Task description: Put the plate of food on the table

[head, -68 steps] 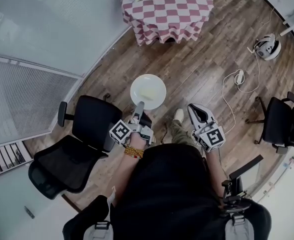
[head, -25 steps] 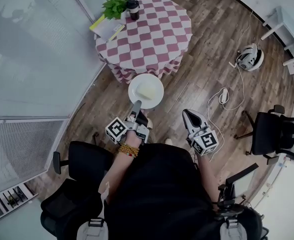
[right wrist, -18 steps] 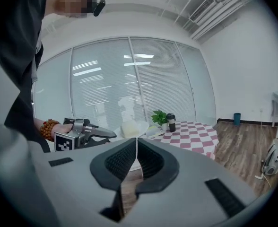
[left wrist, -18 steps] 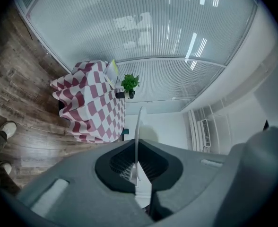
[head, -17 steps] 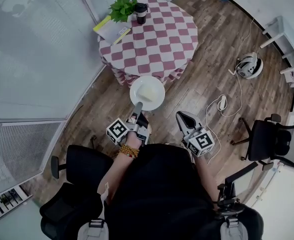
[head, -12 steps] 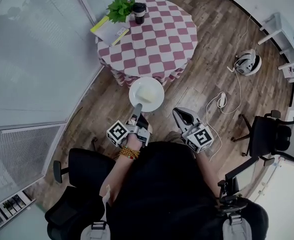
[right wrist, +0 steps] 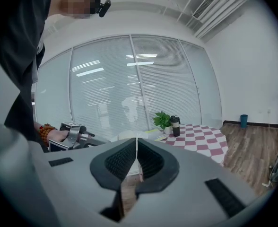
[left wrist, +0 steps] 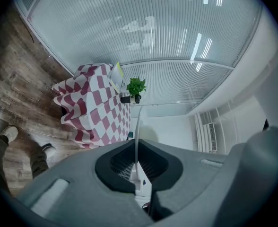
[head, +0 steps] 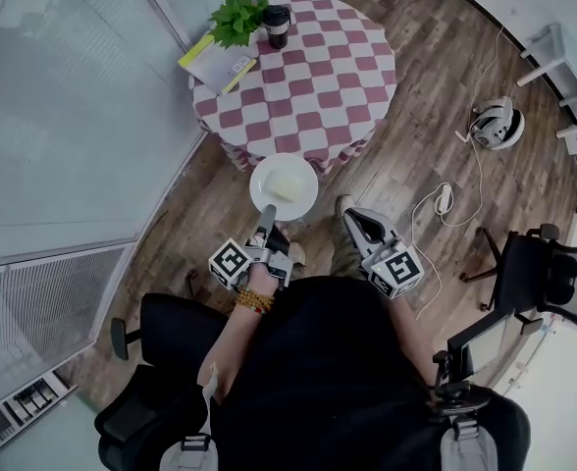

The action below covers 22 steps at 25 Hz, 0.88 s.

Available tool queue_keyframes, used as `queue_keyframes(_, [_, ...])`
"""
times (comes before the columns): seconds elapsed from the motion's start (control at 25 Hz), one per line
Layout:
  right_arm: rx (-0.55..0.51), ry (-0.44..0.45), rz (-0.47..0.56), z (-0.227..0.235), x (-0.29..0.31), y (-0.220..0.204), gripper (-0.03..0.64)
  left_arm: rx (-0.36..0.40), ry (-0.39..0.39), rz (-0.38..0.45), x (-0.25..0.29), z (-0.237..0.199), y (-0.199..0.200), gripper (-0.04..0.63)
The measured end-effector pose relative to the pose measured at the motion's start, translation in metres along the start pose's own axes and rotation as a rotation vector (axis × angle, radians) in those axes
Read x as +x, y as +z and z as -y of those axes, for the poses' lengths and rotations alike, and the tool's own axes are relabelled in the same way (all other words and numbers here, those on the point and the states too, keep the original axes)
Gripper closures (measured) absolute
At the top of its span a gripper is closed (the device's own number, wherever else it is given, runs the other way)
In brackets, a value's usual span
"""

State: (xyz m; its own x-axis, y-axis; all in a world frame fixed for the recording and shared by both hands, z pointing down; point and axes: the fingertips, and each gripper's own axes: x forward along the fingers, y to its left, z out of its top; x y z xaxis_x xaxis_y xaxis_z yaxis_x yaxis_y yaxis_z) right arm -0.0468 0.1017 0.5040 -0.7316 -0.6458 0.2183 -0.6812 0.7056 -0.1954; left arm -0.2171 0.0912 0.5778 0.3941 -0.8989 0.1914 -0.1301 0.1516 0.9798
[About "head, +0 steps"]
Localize person's camouflage trousers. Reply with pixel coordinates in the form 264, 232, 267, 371
288, 213, 369, 284

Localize white power strip cord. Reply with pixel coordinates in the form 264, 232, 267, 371
409, 186, 447, 321

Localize left grey shoulder strap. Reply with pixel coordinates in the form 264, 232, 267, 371
158, 432, 219, 471

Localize right grey shoulder strap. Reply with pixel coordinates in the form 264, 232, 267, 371
438, 415, 496, 471

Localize white headset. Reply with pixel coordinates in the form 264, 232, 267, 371
467, 96, 526, 153

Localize person's right forearm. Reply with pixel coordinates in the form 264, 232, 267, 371
389, 289, 441, 392

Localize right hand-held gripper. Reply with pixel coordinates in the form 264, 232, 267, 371
342, 207, 426, 302

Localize person's right white shoe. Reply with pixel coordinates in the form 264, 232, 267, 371
335, 193, 356, 221

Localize round table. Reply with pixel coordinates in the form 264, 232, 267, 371
189, 0, 398, 175

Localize black tumbler cup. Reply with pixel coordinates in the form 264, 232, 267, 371
261, 5, 292, 50

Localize person's black top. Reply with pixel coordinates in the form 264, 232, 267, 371
94, 275, 533, 471

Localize yellow edged book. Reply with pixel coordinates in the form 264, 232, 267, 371
177, 34, 260, 96

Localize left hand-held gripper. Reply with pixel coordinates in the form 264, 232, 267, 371
208, 204, 293, 291

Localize green potted plant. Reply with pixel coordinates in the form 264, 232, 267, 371
207, 0, 277, 51

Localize person's left forearm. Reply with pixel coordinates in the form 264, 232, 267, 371
197, 267, 276, 402

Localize thin white wall cable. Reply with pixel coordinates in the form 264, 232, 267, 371
471, 25, 506, 113

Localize grey shoulder strap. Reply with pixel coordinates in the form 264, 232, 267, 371
438, 415, 496, 471
158, 432, 219, 471

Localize black padded office chair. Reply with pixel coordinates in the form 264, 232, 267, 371
94, 291, 232, 471

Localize white strap tag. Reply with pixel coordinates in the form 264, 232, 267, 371
198, 362, 220, 407

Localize black barred rack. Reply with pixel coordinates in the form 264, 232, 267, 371
0, 375, 72, 444

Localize black chest-mounted device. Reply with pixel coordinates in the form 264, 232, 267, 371
431, 309, 520, 424

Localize wooden bead bracelet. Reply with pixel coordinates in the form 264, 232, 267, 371
234, 287, 276, 316

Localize white headset cable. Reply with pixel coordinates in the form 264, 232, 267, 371
440, 132, 487, 228

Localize black mesh-back office chair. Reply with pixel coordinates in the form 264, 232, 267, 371
459, 223, 577, 334

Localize white round plate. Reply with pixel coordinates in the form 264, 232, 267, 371
248, 153, 319, 224

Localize white desk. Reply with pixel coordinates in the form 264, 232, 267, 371
516, 21, 577, 166

